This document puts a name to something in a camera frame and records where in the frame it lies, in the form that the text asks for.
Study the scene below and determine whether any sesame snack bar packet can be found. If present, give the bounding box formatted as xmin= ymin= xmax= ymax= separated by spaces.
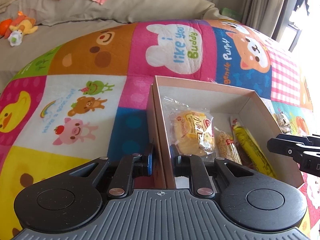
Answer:
xmin=214 ymin=127 xmax=242 ymax=165

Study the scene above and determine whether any yellow snack packet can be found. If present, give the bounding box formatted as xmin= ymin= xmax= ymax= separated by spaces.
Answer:
xmin=232 ymin=125 xmax=278 ymax=179

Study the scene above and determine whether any bread bun yellow wrapper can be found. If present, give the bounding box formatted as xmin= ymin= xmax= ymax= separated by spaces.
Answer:
xmin=162 ymin=96 xmax=216 ymax=157

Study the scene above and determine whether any pink cardboard box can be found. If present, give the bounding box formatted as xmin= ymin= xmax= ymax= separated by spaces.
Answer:
xmin=147 ymin=76 xmax=304 ymax=189

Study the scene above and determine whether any swirl lollipop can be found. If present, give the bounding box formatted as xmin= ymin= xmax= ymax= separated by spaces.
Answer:
xmin=230 ymin=116 xmax=254 ymax=169

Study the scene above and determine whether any snack pile beside box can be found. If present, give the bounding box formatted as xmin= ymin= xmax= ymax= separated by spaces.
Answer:
xmin=273 ymin=112 xmax=292 ymax=134

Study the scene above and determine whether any colourful cartoon play mat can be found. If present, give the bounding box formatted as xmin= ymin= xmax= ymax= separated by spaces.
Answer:
xmin=1 ymin=20 xmax=319 ymax=239

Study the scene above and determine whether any beige curtain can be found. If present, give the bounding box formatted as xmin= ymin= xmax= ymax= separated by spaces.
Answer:
xmin=241 ymin=0 xmax=285 ymax=37

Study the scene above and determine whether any beige bed pillow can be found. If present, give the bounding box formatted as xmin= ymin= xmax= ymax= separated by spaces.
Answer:
xmin=1 ymin=0 xmax=223 ymax=26

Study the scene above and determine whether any orange yellow plush toy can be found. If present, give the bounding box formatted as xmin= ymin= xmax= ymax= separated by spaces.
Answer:
xmin=1 ymin=11 xmax=38 ymax=47

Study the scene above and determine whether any green box by wall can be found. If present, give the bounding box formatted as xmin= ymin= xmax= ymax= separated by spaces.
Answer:
xmin=220 ymin=7 xmax=242 ymax=22

